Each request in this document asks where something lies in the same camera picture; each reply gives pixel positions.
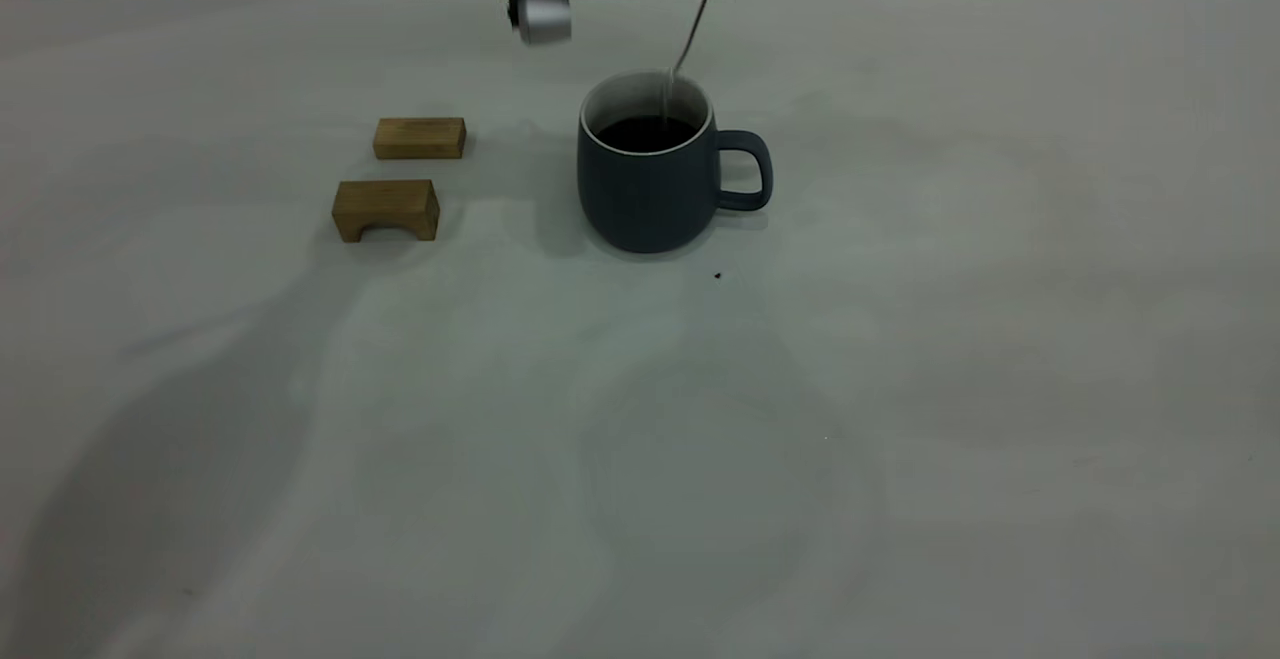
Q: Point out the dark grey ceramic mug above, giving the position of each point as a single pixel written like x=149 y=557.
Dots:
x=650 y=194

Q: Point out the dark coffee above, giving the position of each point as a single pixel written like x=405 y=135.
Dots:
x=645 y=134

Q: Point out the flat wooden block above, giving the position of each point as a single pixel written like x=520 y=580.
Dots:
x=420 y=138

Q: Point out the arched wooden block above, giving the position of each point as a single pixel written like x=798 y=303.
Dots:
x=385 y=201

